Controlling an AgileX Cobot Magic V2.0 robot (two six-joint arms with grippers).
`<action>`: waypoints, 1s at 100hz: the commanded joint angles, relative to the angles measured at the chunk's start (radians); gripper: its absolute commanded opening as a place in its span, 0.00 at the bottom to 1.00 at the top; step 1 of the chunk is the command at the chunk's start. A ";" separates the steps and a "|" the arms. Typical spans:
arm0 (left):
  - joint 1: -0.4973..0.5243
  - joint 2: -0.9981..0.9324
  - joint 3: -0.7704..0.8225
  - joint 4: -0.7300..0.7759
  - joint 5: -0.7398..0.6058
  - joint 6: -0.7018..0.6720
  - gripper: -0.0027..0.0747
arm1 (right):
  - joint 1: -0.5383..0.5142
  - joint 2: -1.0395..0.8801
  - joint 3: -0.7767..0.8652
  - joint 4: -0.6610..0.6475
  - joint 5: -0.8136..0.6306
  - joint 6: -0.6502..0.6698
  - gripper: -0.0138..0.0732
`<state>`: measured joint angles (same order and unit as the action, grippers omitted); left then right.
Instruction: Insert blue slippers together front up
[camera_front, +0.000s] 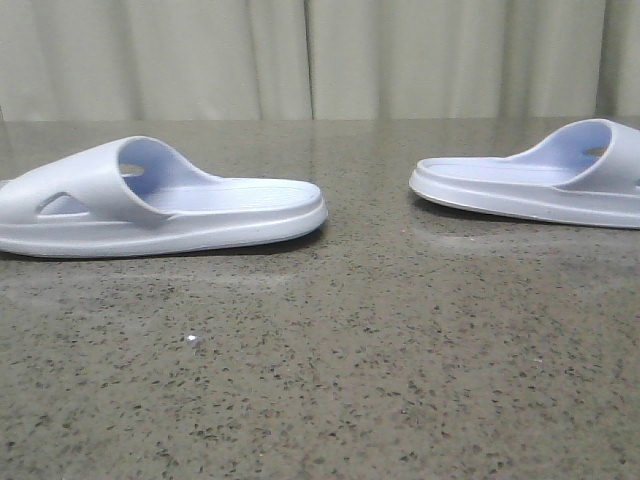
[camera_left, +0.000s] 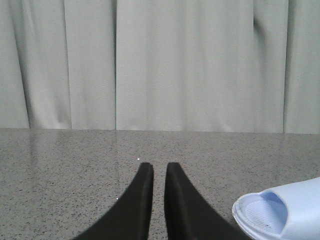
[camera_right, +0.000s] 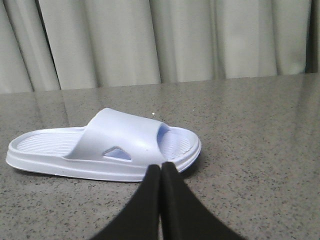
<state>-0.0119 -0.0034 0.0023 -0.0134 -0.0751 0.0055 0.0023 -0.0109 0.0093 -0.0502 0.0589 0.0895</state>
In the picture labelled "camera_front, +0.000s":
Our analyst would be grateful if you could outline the beige curtain backdrop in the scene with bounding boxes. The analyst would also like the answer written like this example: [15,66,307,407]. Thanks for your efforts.
[1,1,639,121]

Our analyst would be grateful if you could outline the light blue slipper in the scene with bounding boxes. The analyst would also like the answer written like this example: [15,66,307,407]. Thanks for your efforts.
[1,136,327,258]
[409,119,639,229]

